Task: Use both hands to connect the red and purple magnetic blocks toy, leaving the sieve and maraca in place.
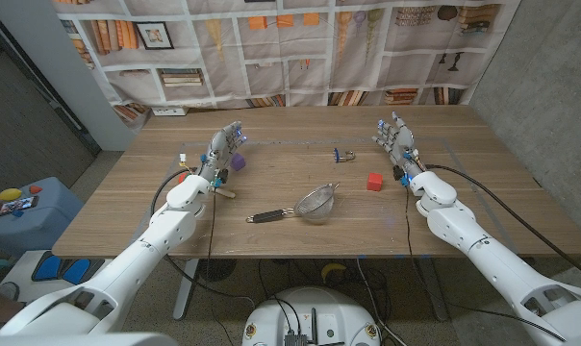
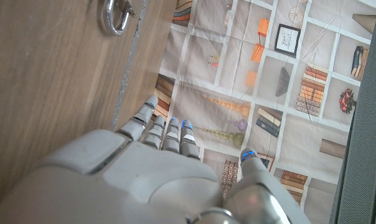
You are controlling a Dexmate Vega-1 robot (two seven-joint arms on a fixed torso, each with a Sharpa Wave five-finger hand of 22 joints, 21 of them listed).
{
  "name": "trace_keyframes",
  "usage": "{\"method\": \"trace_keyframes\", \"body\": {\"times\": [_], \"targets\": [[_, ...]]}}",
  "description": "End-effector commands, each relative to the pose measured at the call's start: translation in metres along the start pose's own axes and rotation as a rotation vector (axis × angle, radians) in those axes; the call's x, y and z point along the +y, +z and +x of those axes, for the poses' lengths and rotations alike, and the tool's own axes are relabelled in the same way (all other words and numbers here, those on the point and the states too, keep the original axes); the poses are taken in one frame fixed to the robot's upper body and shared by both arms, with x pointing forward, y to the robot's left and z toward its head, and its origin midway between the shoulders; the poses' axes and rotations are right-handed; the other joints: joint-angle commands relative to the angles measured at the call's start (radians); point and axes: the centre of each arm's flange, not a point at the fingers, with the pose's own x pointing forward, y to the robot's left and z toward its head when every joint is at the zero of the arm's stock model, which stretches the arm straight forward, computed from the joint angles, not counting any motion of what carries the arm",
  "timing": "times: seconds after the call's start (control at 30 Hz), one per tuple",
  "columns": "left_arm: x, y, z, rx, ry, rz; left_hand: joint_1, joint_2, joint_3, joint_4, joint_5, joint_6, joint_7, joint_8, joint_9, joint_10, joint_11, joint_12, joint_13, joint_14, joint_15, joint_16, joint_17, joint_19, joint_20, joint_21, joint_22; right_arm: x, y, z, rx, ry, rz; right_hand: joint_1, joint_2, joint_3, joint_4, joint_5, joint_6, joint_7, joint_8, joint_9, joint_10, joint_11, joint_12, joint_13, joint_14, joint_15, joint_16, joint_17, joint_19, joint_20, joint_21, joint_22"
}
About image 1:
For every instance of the white table leg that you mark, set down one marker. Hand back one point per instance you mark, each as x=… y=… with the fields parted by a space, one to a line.
x=184 y=293

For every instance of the yellow curved object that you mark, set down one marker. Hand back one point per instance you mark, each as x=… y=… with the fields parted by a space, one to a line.
x=333 y=270

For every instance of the small red toy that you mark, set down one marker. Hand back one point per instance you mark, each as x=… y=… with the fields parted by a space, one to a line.
x=35 y=189

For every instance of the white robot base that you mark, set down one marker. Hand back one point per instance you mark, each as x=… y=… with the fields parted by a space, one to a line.
x=319 y=312

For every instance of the blue foot pedal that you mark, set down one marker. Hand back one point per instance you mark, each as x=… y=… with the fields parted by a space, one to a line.
x=46 y=267
x=76 y=271

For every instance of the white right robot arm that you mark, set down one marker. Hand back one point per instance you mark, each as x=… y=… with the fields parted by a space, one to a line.
x=492 y=259

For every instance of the grey table leg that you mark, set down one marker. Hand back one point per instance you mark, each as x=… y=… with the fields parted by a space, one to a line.
x=435 y=293

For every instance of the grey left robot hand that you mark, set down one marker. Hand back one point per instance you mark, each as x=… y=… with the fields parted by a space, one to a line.
x=220 y=149

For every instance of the blue padded ottoman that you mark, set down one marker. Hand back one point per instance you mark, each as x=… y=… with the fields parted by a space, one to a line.
x=40 y=226

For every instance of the white step platform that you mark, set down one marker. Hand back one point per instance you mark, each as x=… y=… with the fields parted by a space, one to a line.
x=21 y=274

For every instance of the white power strip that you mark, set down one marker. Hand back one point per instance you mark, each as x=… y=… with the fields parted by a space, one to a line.
x=169 y=111

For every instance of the black floor fan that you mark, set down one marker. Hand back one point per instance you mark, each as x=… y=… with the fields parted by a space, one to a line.
x=217 y=270

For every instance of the silver padlock with blue band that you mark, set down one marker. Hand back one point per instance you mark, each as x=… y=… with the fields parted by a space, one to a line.
x=336 y=155

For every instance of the colourful striped maraca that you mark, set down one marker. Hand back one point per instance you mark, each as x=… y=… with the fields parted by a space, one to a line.
x=226 y=193

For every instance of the purple magnetic block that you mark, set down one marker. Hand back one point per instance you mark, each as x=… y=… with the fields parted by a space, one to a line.
x=237 y=162

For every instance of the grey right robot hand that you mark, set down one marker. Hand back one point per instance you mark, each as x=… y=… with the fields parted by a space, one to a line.
x=401 y=141

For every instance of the grey sneaker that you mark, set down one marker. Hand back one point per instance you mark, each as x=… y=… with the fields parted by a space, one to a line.
x=7 y=290

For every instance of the red magnetic block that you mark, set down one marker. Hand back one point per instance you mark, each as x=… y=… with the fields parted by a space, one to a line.
x=374 y=181

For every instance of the printed bookshelf backdrop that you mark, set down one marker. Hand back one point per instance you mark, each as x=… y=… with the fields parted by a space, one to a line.
x=290 y=72

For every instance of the yellow toy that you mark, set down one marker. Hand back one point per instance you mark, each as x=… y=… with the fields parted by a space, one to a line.
x=10 y=194

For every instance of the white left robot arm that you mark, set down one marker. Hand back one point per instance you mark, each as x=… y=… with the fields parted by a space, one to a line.
x=141 y=254

